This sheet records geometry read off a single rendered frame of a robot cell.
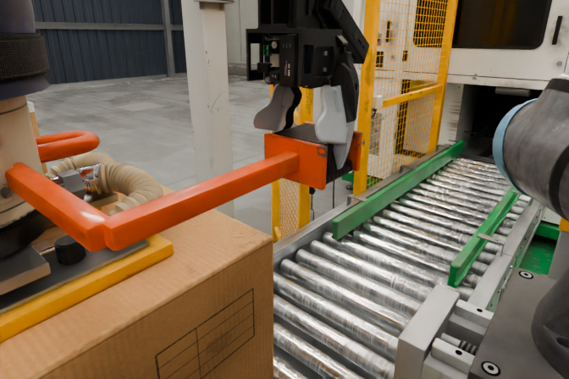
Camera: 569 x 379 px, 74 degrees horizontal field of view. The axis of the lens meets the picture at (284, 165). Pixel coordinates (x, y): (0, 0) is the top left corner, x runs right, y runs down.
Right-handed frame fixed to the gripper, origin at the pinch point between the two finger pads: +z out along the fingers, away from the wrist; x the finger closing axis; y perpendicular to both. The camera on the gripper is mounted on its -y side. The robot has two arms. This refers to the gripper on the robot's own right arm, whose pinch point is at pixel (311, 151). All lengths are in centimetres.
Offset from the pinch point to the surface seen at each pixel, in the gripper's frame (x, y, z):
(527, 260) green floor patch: 15, -218, 118
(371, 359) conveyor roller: -5, -37, 65
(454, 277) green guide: 3, -79, 60
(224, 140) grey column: -115, -88, 37
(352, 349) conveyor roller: -10, -37, 66
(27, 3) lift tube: -20.1, 20.7, -15.9
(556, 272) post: 27, -60, 37
